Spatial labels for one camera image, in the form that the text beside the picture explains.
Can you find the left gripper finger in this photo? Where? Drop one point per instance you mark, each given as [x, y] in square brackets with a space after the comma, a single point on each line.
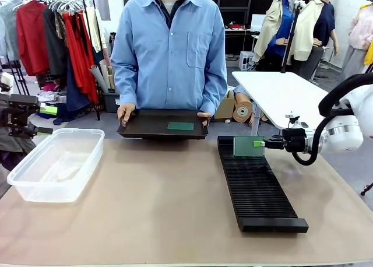
[43, 131]
[48, 110]

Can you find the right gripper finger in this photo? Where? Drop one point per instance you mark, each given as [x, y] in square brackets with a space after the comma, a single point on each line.
[277, 138]
[271, 145]

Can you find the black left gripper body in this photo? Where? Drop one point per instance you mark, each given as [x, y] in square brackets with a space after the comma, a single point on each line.
[14, 115]

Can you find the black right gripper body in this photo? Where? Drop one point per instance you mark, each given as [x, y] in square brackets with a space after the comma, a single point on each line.
[295, 141]

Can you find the green PCB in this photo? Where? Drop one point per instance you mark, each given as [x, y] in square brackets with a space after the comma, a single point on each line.
[246, 147]
[180, 126]

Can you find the black serving tray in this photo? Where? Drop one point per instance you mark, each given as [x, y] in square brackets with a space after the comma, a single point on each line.
[151, 124]

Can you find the person's right forearm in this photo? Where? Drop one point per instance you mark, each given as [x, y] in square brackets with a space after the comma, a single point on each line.
[123, 83]

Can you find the person's left forearm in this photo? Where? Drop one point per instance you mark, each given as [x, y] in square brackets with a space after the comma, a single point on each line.
[215, 95]

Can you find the person's left hand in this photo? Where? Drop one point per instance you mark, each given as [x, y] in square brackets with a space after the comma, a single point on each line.
[206, 115]

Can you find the person's right hand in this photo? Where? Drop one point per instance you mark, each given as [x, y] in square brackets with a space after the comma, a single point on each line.
[126, 109]

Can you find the blue cloth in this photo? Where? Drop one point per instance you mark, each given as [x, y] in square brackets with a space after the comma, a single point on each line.
[61, 114]

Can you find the pink cloth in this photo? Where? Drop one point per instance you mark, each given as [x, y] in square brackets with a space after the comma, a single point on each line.
[49, 87]

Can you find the navy garment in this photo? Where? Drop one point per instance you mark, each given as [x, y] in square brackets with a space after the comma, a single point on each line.
[76, 95]

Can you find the black metal stand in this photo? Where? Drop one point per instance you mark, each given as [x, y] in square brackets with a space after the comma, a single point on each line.
[14, 74]

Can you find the tan mannequin torso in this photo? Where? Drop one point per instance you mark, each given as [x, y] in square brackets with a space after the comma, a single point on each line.
[244, 112]

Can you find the white table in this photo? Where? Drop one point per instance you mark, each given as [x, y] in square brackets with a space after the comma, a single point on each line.
[277, 92]

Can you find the black slotted PCB rack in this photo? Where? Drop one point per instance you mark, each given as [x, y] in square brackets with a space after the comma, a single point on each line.
[262, 197]

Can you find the dark grey garment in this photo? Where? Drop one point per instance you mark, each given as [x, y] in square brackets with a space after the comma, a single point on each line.
[55, 54]

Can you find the clear plastic storage box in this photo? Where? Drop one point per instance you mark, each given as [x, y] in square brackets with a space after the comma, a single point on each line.
[29, 188]

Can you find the white paper roll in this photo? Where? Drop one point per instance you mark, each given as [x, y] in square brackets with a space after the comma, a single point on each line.
[98, 79]

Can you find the red dress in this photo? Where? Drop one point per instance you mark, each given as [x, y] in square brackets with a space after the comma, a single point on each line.
[80, 60]

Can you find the brown cardboard box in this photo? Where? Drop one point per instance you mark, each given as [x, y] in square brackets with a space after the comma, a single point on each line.
[224, 106]

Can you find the dark grey storage bin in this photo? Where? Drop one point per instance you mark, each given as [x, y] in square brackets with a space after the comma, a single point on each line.
[110, 102]

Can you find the beige paper roll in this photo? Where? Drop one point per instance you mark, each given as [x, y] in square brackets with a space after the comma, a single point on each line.
[105, 71]

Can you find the red shirt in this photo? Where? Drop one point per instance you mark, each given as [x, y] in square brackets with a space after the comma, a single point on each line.
[30, 39]

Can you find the white open crate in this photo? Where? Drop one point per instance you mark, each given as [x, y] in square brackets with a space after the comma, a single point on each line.
[247, 61]

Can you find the light grey garment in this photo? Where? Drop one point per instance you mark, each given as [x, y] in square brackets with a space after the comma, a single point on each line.
[8, 31]

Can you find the leopard print garment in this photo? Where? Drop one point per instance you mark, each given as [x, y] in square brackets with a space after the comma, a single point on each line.
[60, 25]

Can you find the black stand foot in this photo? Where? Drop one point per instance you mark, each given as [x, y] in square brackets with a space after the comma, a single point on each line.
[367, 189]

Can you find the cream garment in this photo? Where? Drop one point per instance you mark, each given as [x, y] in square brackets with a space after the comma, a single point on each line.
[97, 31]

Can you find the black clothes rack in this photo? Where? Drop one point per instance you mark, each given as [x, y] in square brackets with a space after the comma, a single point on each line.
[94, 22]

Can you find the mannequin cream jacket navy top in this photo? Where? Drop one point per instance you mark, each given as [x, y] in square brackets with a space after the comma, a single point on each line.
[306, 36]

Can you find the black tripod pole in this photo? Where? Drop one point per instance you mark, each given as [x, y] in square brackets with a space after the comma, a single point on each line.
[291, 33]

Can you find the mannequin beige coat blue shirt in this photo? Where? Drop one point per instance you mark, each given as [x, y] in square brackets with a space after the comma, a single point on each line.
[269, 28]

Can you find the white monitor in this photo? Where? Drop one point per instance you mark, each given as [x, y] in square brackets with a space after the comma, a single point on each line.
[258, 22]

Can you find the mannequin pink sweater grey skirt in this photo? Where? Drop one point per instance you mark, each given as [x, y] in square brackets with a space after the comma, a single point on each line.
[360, 31]

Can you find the person in blue shirt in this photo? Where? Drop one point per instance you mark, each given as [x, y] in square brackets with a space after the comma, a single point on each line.
[169, 60]

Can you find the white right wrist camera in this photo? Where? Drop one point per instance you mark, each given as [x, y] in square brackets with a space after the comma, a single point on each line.
[294, 122]

